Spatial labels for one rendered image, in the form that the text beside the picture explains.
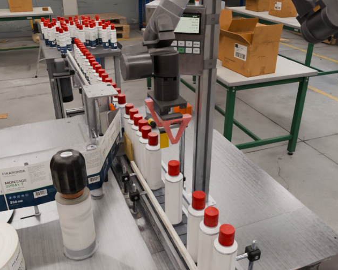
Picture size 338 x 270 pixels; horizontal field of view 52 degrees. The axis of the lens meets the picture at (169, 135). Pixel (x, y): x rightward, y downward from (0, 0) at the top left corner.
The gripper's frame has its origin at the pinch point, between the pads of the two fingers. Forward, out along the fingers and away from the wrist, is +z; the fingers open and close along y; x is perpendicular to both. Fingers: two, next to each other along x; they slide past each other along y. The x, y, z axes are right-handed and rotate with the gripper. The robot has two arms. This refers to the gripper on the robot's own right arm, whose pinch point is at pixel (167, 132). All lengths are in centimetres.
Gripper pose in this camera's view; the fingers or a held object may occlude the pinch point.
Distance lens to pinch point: 83.8
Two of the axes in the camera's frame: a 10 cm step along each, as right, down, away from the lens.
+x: 9.4, -1.7, 3.1
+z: 0.1, 8.9, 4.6
